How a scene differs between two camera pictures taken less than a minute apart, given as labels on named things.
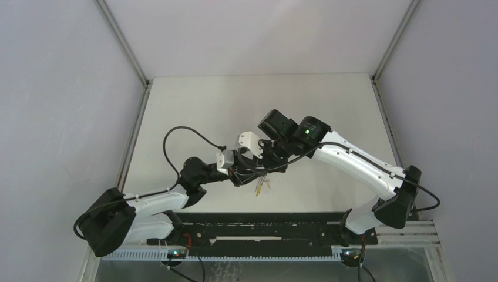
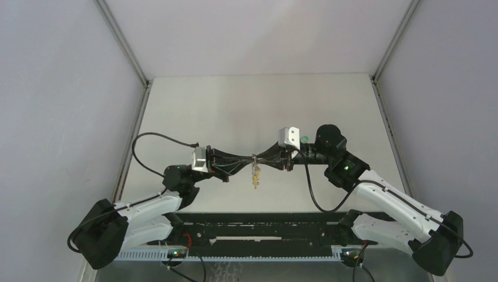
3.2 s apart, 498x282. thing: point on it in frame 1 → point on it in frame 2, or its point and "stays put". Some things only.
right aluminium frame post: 374,77 stays put
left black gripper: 238,173 → 221,165
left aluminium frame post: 146,83 stays put
